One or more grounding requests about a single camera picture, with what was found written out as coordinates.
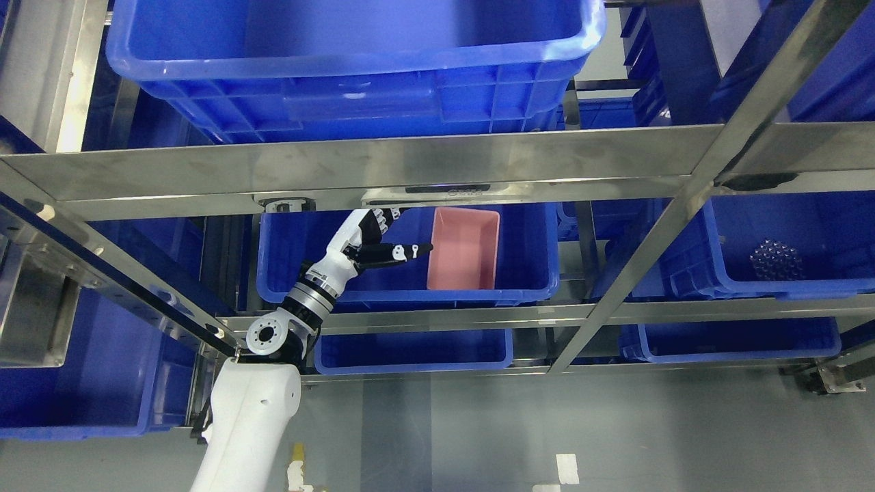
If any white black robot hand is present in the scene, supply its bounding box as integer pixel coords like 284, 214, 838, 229
295, 208, 433, 296

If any pink plastic storage box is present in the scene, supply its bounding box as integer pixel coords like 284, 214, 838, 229
426, 206, 500, 290

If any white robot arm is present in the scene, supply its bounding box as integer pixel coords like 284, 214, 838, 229
191, 270, 346, 491

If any blue left shelf crate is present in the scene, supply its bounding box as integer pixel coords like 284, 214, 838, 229
0, 219, 206, 440

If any stainless steel shelf rack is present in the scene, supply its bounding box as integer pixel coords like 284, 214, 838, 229
2, 1, 873, 373

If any blue right shelf crate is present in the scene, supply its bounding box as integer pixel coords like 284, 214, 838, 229
626, 192, 874, 300

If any blue lower middle crate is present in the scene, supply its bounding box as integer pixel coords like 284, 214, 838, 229
314, 329, 515, 376

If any large blue top crate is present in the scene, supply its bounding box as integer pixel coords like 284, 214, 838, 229
106, 1, 606, 144

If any blue lower right crate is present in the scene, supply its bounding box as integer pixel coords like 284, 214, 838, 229
618, 318, 842, 364

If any shiny metal parts cluster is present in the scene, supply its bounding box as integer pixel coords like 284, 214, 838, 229
748, 238, 806, 282

